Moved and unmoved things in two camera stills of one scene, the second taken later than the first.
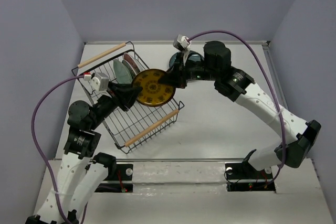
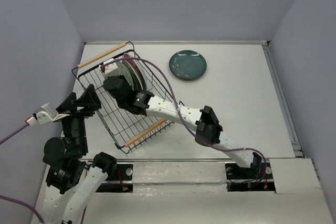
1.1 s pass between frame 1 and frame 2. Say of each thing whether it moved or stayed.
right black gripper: moved
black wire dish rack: stayed
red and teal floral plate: moved
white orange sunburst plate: moved
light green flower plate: stayed
